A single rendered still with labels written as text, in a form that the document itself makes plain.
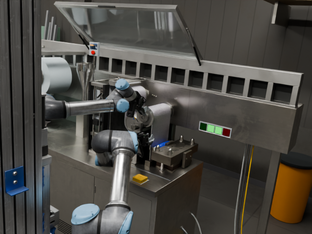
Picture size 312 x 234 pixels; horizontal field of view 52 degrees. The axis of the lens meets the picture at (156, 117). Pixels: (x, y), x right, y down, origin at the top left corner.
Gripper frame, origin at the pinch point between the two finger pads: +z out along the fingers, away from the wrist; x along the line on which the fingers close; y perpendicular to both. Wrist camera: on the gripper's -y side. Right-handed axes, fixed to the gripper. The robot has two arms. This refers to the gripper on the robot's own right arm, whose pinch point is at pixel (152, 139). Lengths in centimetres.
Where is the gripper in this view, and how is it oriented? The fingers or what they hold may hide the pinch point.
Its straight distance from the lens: 224.7
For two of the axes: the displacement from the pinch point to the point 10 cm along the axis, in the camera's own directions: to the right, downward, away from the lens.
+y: 0.8, -9.6, -2.5
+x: -8.2, -2.1, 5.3
